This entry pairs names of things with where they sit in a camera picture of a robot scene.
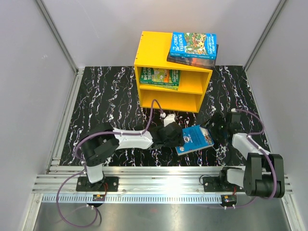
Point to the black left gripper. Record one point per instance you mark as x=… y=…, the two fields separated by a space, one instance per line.
x=178 y=142

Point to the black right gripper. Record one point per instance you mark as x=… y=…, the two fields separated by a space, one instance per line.
x=216 y=119

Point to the blue 130-Storey Treehouse book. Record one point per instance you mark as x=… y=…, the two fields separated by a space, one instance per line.
x=195 y=138

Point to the green 104-Storey Treehouse book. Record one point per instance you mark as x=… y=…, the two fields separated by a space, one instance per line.
x=160 y=77

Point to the dark Tale of Two Cities book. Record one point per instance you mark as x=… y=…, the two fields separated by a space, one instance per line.
x=196 y=62

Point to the lime green 65-Storey Treehouse book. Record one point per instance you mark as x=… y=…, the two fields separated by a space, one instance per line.
x=163 y=86

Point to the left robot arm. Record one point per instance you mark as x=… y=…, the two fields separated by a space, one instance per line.
x=97 y=146

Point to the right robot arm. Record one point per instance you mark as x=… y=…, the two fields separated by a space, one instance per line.
x=263 y=175

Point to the yellow wooden shelf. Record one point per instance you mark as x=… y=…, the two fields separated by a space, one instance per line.
x=152 y=52

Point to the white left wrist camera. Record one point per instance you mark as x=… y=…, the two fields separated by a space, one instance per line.
x=168 y=119

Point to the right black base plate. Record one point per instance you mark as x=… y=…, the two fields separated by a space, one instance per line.
x=215 y=184

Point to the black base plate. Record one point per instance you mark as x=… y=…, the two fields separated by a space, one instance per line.
x=215 y=184
x=109 y=184

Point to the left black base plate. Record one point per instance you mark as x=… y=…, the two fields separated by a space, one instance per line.
x=109 y=184

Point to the aluminium front rail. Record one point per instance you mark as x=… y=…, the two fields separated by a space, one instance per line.
x=132 y=180

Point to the perforated cable duct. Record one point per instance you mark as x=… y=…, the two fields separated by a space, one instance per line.
x=138 y=198

